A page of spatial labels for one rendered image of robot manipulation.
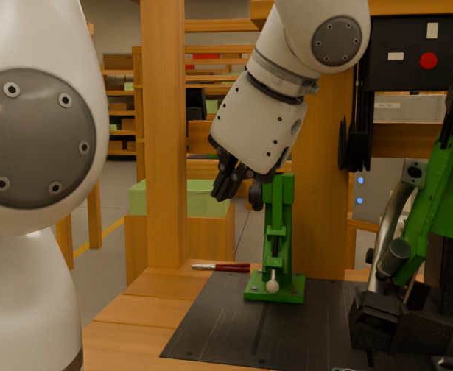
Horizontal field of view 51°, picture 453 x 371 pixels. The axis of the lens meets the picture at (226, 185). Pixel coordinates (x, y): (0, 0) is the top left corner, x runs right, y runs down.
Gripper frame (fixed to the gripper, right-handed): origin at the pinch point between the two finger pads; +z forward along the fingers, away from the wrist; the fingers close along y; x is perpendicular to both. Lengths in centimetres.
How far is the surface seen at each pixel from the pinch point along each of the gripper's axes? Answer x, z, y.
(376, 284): -28.4, 13.8, -22.8
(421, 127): -73, -4, -8
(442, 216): -29.3, -3.4, -24.0
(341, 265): -56, 31, -13
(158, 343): -5.9, 40.1, 0.6
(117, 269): -186, 240, 136
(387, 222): -38.7, 7.3, -17.1
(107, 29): -733, 319, 769
